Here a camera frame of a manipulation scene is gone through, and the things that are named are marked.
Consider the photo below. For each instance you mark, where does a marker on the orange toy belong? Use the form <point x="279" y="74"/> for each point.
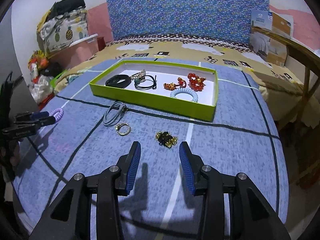
<point x="37" y="60"/>

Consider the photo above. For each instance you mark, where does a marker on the blue floral headboard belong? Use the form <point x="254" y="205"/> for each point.
<point x="185" y="10"/>

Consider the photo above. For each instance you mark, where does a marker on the blue checked blanket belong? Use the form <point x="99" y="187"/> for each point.
<point x="225" y="155"/>

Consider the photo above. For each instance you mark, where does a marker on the pink storage bin white lid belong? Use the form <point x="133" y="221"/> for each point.
<point x="75" y="52"/>

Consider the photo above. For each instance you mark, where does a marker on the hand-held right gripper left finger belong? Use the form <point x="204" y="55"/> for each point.
<point x="132" y="170"/>

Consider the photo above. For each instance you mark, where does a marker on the gold hair clip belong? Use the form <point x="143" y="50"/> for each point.
<point x="140" y="74"/>

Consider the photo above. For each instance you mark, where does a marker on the pineapple print bag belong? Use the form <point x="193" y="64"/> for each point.
<point x="62" y="33"/>

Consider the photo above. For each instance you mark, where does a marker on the printed cardboard quilt box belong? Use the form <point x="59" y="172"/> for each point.
<point x="267" y="37"/>

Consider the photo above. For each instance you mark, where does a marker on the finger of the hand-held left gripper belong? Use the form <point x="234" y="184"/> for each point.
<point x="37" y="115"/>
<point x="37" y="124"/>

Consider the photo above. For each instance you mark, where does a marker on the black bag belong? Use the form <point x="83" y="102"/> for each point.
<point x="66" y="7"/>

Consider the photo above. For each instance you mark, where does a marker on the white plastic bag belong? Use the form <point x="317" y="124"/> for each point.
<point x="40" y="87"/>

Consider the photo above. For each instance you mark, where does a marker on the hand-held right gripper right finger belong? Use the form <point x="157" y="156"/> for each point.
<point x="186" y="170"/>

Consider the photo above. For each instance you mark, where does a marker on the person's left hand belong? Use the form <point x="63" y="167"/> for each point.
<point x="11" y="153"/>

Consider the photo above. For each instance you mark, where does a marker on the wooden bench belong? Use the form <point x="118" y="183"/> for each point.
<point x="310" y="85"/>

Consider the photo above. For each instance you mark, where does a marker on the shallow green cardboard box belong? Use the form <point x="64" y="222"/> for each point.
<point x="150" y="102"/>

